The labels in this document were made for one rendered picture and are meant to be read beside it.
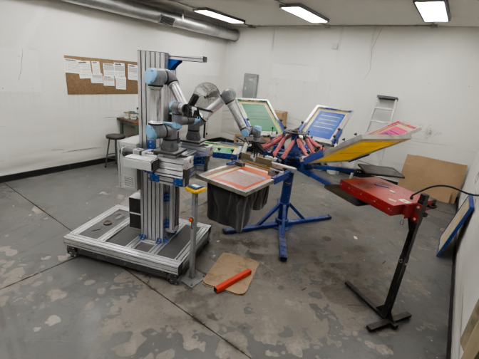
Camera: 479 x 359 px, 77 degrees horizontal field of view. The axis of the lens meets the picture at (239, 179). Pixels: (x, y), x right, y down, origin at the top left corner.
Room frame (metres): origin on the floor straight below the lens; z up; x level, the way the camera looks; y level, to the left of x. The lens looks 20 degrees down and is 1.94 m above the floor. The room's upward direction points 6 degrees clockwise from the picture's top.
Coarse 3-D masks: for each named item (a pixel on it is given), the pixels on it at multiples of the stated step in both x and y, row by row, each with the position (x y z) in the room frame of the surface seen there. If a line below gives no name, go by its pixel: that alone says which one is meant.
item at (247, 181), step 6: (258, 174) 2.95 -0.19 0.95; (264, 174) 2.97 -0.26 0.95; (240, 180) 2.70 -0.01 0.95; (246, 180) 2.72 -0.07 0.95; (252, 180) 2.74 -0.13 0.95; (258, 180) 2.75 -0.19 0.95; (264, 180) 2.77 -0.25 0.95; (234, 186) 2.54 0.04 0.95; (240, 186) 2.55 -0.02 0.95; (246, 186) 2.57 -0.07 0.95
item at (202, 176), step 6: (246, 162) 3.24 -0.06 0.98; (216, 168) 2.90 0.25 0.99; (222, 168) 2.94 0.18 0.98; (228, 168) 3.02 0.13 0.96; (258, 168) 3.14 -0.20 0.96; (264, 168) 3.10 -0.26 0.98; (270, 168) 3.08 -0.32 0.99; (198, 174) 2.67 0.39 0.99; (204, 174) 2.70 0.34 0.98; (210, 174) 2.78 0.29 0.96; (204, 180) 2.59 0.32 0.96; (210, 180) 2.55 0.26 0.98; (216, 180) 2.54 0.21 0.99; (270, 180) 2.69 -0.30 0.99; (222, 186) 2.47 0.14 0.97; (228, 186) 2.43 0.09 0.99; (258, 186) 2.50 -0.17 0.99; (264, 186) 2.59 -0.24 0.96; (240, 192) 2.36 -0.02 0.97; (246, 192) 2.33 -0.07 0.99; (252, 192) 2.42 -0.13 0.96
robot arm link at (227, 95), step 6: (228, 90) 2.92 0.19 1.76; (222, 96) 2.91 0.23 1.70; (228, 96) 2.87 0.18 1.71; (228, 102) 2.86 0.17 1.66; (234, 102) 2.89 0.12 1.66; (234, 108) 2.87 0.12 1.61; (234, 114) 2.86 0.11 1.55; (240, 114) 2.90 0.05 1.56; (240, 120) 2.86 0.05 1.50; (240, 126) 2.85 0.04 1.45; (246, 126) 2.87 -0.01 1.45; (246, 132) 2.82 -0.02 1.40
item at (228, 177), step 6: (240, 168) 3.09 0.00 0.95; (246, 168) 3.11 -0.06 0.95; (222, 174) 2.84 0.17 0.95; (228, 174) 2.86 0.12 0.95; (234, 174) 2.87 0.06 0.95; (240, 174) 2.89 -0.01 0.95; (246, 174) 2.91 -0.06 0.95; (222, 180) 2.66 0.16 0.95; (228, 180) 2.67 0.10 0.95; (234, 180) 2.69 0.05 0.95
